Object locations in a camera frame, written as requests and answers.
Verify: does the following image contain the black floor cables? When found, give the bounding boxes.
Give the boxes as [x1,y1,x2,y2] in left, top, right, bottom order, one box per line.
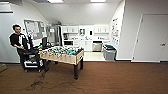
[25,69,52,92]

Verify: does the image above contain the grey bulletin board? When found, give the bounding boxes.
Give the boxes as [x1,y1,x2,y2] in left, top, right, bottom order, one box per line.
[23,19,46,41]

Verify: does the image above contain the white under-sink cabinet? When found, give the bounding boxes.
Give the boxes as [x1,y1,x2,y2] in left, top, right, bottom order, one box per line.
[83,40,93,52]

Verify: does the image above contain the white room door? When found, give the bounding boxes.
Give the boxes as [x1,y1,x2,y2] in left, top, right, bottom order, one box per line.
[132,13,168,63]

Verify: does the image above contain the foosball table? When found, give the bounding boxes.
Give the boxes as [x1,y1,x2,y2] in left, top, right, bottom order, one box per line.
[38,45,85,80]

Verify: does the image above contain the green lid waste bin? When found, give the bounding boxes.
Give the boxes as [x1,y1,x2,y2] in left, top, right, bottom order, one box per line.
[104,47,118,62]

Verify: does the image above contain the person in dark top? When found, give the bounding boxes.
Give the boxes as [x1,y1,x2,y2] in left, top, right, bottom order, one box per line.
[9,23,35,54]

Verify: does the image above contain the large wall poster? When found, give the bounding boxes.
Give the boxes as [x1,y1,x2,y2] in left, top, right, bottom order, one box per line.
[110,18,120,47]

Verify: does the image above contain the ceiling light panel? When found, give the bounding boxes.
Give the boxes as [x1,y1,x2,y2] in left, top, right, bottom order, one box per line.
[0,1,11,5]
[89,0,108,4]
[46,0,64,4]

